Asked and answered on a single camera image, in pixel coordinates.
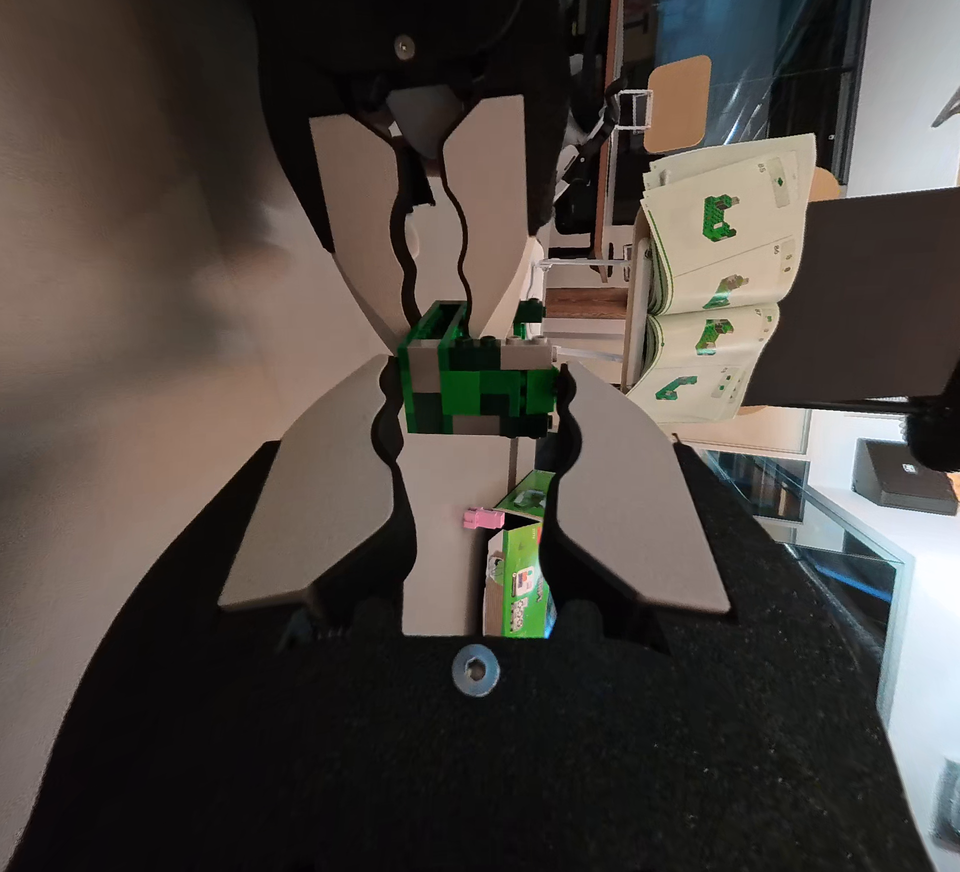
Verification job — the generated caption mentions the black speaker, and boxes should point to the black speaker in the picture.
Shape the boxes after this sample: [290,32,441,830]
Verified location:
[851,437,960,518]

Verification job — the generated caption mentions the wooden desk edge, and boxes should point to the wooden desk edge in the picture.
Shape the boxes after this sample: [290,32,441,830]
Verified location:
[591,0,630,322]

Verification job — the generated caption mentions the green lego build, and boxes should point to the green lego build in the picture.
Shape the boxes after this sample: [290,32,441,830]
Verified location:
[397,298,564,438]

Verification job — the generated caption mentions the dark grey panel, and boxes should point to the dark grey panel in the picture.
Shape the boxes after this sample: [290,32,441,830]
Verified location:
[741,185,960,412]

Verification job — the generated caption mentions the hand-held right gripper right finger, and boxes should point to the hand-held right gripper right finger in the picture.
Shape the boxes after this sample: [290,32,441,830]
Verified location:
[540,362,732,637]

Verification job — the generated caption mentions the glass partition window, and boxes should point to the glass partition window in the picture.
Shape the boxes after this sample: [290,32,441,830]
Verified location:
[697,446,918,656]

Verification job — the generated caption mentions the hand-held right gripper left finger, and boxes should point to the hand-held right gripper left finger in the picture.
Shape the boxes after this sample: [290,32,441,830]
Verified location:
[217,354,419,637]

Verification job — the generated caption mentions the green lego box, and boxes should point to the green lego box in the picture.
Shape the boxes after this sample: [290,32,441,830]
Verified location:
[481,468,561,639]

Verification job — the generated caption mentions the clear acrylic holder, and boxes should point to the clear acrylic holder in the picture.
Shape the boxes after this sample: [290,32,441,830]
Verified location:
[534,242,639,365]

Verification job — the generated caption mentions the tan chair back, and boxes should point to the tan chair back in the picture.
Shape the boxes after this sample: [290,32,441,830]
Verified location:
[645,54,714,157]

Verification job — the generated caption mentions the lego instruction booklet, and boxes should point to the lego instruction booklet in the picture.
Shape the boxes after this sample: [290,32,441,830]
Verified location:
[626,133,819,427]

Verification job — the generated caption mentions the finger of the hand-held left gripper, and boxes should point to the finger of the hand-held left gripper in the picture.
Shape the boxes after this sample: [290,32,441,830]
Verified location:
[309,114,435,346]
[442,92,538,342]

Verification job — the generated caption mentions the black office chair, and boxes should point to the black office chair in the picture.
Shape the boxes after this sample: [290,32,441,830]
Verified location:
[553,54,630,239]

